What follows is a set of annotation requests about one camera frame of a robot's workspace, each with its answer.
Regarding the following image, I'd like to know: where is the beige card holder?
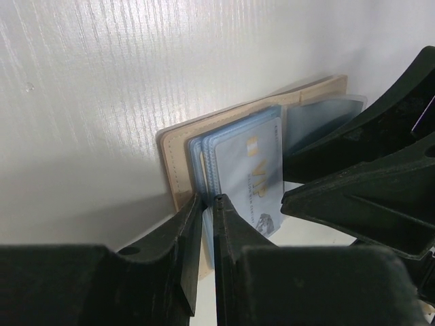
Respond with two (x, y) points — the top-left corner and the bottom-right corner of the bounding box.
(160, 75), (367, 278)

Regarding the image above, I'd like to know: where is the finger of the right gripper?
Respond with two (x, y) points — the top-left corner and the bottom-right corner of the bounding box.
(283, 46), (434, 183)
(281, 134), (434, 259)

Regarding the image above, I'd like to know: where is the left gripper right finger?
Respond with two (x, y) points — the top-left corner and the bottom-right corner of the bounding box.
(213, 195), (425, 325)

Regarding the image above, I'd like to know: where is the light blue VIP card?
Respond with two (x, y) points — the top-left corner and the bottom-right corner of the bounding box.
(205, 117), (283, 238)

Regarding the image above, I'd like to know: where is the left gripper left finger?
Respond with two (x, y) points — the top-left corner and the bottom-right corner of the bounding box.
(1, 194), (204, 325)

